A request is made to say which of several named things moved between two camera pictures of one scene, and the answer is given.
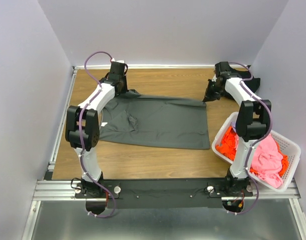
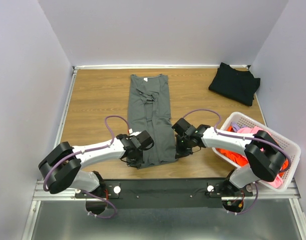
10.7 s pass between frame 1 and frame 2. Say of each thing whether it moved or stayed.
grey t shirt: moved
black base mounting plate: stayed
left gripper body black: moved
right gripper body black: moved
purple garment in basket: stayed
